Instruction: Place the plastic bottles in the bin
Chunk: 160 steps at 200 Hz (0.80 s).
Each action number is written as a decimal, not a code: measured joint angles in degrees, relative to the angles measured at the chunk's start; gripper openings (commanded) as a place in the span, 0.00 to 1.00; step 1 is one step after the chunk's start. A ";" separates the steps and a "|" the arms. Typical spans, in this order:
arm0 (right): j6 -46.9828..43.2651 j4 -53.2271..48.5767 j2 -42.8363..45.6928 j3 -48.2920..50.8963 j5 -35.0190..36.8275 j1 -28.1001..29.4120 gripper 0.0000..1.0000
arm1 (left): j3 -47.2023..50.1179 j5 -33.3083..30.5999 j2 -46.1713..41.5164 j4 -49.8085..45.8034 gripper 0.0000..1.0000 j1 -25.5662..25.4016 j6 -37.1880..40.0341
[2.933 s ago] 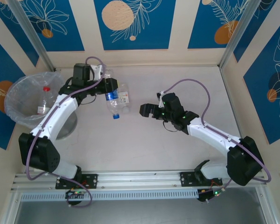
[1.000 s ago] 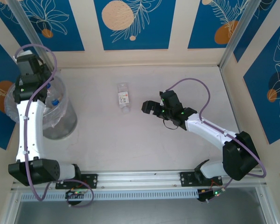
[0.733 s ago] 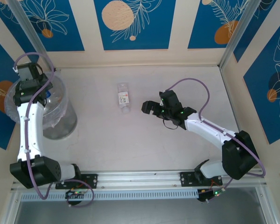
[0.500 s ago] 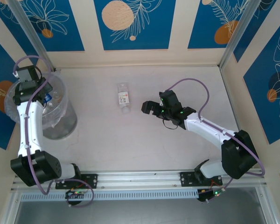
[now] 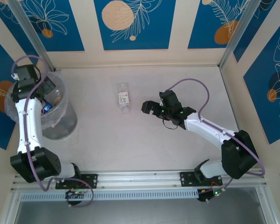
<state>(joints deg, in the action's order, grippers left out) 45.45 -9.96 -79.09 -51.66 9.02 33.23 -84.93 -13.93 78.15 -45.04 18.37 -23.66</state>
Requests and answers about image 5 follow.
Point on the red and gold label bottle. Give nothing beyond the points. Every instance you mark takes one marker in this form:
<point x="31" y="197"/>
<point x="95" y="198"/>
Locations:
<point x="58" y="99"/>

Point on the blue label clear bottle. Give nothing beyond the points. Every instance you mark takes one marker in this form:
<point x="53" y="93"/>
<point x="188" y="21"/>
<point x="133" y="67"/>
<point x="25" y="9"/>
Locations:
<point x="46" y="107"/>

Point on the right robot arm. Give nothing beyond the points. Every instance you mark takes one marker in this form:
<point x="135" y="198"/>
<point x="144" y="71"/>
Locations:
<point x="205" y="133"/>

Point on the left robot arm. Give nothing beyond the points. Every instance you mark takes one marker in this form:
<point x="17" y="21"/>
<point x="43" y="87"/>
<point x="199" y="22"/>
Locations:
<point x="35" y="123"/>

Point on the clear plastic bin liner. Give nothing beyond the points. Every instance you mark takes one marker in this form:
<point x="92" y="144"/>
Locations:
<point x="61" y="109"/>

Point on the clear plastic bin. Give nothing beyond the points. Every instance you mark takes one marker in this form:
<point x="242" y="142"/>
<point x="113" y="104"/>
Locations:
<point x="67" y="127"/>

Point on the white label clear bottle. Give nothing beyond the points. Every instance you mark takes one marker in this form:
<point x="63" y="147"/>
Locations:
<point x="123" y="98"/>

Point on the small controller board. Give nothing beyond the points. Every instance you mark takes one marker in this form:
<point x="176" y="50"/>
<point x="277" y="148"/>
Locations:
<point x="75" y="193"/>
<point x="206" y="194"/>

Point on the grey metal panel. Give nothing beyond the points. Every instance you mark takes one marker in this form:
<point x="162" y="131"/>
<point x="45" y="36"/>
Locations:
<point x="140" y="212"/>

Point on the aluminium frame post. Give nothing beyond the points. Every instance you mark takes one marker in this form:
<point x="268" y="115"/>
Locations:
<point x="237" y="35"/>
<point x="32" y="35"/>

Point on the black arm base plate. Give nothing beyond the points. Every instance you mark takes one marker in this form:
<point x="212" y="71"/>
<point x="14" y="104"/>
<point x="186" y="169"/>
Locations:
<point x="91" y="180"/>
<point x="187" y="179"/>

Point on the aluminium mounting rail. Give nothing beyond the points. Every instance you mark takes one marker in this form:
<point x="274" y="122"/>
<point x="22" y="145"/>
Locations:
<point x="135" y="179"/>

